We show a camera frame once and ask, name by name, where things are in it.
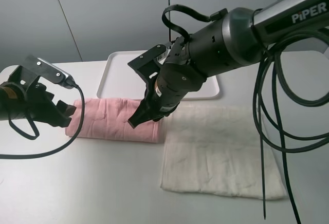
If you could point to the cream white terry towel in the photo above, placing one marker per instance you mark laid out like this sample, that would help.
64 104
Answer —
217 150

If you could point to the white rectangular plastic tray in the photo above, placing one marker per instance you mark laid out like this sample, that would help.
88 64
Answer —
120 81

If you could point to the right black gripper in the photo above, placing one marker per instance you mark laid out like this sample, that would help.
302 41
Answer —
159 101

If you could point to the pink terry towel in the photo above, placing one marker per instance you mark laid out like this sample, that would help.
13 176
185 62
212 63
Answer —
107 119

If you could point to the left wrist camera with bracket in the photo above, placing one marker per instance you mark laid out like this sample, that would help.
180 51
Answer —
32 68

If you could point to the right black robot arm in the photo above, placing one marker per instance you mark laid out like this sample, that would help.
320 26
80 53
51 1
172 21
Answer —
230 40

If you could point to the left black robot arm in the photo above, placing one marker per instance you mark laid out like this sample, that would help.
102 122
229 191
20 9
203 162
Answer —
8 96

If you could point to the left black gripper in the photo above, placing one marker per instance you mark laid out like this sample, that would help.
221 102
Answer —
36 102

